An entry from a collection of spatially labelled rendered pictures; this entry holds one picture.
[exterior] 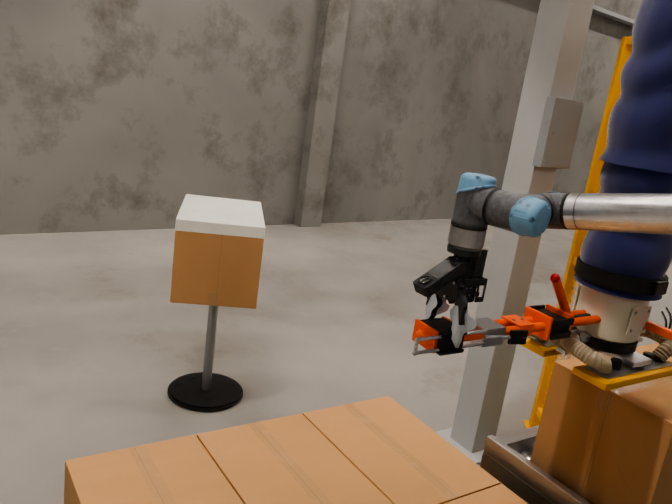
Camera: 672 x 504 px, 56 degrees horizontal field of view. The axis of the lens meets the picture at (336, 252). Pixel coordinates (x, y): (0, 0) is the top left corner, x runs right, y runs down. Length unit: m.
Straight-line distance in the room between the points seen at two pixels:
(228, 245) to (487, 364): 1.37
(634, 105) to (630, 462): 0.99
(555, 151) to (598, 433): 1.33
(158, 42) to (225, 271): 3.93
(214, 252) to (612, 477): 1.84
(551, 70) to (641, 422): 1.57
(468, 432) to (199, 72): 4.67
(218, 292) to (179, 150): 3.88
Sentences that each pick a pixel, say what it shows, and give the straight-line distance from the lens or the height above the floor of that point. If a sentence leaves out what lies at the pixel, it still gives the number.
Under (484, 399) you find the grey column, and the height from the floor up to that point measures 0.32.
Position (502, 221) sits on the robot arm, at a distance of 1.26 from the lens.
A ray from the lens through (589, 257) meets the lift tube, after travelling 1.74.
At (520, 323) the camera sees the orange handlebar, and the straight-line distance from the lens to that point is 1.54.
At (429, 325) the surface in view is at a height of 1.22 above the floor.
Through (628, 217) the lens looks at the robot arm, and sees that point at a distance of 1.29.
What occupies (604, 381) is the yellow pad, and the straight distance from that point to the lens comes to 1.69.
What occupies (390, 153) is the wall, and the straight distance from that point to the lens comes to 8.45.
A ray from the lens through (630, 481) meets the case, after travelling 2.07.
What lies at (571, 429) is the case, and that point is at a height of 0.77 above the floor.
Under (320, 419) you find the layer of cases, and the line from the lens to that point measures 2.31.
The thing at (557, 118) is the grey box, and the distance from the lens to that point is 2.91.
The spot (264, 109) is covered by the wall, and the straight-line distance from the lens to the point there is 7.16.
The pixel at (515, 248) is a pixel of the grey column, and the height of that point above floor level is 1.09.
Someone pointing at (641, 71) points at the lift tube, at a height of 1.82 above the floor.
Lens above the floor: 1.69
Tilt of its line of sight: 15 degrees down
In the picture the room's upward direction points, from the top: 8 degrees clockwise
